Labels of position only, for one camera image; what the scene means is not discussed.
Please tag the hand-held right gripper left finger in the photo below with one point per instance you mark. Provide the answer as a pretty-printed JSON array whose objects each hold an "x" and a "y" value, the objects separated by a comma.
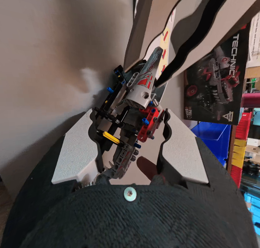
[{"x": 77, "y": 148}]

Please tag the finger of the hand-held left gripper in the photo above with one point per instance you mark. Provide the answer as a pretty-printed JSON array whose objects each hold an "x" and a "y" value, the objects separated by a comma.
[
  {"x": 150, "y": 18},
  {"x": 223, "y": 22}
]

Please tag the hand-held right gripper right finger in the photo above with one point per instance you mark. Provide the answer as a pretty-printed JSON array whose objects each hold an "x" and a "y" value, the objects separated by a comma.
[{"x": 182, "y": 150}]

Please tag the grey red brick toy vehicle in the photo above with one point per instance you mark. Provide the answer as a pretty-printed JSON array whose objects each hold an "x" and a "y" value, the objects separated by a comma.
[{"x": 140, "y": 93}]

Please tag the beige desk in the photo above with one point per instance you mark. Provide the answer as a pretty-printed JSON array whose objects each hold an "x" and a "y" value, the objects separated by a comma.
[{"x": 40, "y": 69}]

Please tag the white instruction booklet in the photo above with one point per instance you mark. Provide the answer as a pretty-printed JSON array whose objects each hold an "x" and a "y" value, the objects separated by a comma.
[{"x": 165, "y": 36}]

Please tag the white printed carton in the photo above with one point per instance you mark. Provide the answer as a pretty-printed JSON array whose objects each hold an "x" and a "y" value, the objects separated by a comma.
[{"x": 254, "y": 40}]

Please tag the yellow storage bin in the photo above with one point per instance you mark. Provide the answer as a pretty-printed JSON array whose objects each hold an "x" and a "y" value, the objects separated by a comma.
[{"x": 239, "y": 152}]

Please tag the black toy truck box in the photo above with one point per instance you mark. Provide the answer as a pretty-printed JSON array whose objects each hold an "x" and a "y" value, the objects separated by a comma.
[{"x": 213, "y": 101}]

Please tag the red storage bin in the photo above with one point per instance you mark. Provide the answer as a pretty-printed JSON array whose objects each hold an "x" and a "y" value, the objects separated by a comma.
[{"x": 243, "y": 126}]

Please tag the light blue storage bin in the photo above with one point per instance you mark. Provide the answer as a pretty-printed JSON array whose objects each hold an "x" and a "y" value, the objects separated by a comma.
[{"x": 252, "y": 209}]

